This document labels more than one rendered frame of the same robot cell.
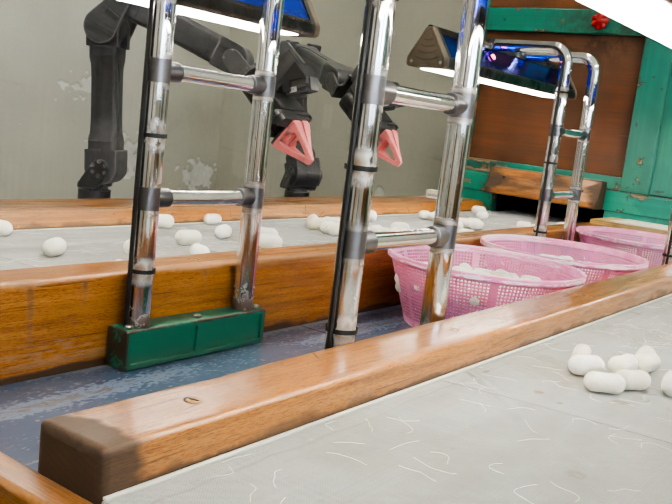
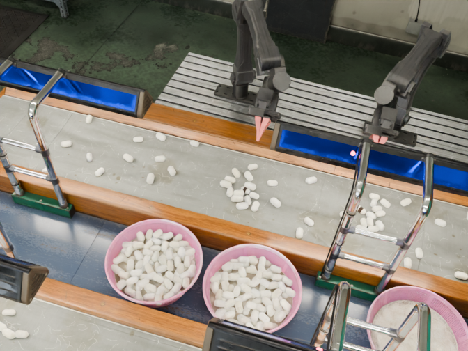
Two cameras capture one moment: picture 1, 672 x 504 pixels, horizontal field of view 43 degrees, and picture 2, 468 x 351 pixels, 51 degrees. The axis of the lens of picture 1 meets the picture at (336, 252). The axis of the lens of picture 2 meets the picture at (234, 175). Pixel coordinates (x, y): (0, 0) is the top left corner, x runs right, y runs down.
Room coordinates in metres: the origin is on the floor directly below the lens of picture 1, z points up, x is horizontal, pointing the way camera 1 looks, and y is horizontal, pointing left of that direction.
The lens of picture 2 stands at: (1.05, -0.92, 1.95)
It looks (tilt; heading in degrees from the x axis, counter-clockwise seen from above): 49 degrees down; 67
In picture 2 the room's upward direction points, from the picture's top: 5 degrees clockwise
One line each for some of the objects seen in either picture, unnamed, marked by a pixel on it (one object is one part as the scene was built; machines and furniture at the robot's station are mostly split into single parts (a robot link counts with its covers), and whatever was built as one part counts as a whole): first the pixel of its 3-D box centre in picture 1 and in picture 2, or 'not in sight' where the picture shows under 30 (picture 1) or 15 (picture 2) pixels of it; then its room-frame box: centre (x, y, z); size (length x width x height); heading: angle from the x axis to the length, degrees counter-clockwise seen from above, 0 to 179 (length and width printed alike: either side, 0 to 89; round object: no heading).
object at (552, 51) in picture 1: (527, 159); (371, 224); (1.70, -0.36, 0.90); 0.20 x 0.19 x 0.45; 145
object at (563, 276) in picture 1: (480, 293); (155, 267); (1.14, -0.20, 0.72); 0.27 x 0.27 x 0.10
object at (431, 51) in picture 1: (504, 66); (395, 159); (1.75, -0.29, 1.08); 0.62 x 0.08 x 0.07; 145
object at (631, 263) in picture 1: (558, 277); (251, 294); (1.37, -0.37, 0.72); 0.27 x 0.27 x 0.10
